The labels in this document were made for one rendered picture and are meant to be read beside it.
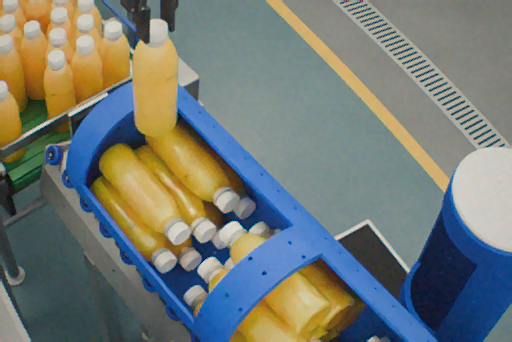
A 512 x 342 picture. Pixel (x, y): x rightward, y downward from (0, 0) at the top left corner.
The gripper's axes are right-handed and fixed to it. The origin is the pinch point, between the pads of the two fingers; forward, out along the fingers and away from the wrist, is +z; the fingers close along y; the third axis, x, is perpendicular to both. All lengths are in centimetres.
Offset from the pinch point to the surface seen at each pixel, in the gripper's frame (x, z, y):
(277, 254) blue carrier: -31.6, 24.8, 0.0
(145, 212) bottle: -7.5, 35.0, -7.7
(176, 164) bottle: -2.7, 34.3, 2.5
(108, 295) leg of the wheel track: 17, 103, -6
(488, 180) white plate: -38, 44, 57
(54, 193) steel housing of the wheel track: 24, 61, -12
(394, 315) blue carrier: -51, 27, 8
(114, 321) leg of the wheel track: 17, 119, -6
